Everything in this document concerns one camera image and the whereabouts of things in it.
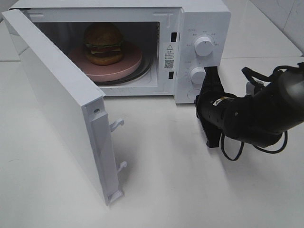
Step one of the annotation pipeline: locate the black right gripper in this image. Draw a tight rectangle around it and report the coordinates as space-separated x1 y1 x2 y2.
199 66 224 148

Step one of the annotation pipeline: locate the round white door button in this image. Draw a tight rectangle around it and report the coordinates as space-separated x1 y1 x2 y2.
187 89 200 101

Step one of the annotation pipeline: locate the white microwave knob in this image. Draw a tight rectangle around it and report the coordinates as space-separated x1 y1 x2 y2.
194 35 214 57
190 67 206 85

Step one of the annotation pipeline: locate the pink round plate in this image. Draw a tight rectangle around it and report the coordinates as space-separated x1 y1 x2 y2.
68 42 143 82

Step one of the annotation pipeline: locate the white microwave door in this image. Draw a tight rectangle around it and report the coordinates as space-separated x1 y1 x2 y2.
2 9 127 205

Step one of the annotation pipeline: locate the toy burger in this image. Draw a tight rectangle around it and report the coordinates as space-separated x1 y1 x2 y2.
83 22 124 66

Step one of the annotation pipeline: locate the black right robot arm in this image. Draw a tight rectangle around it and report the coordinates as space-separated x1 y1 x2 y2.
195 63 304 148

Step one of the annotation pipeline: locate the white warning label sticker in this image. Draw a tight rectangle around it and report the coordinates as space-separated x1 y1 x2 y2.
163 42 176 70

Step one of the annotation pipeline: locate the glass microwave turntable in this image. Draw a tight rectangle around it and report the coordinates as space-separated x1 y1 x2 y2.
93 54 153 86

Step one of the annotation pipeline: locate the white microwave oven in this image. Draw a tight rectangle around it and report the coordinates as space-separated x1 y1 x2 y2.
8 0 231 104

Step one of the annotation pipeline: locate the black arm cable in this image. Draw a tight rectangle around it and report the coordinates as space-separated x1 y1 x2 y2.
219 61 304 162

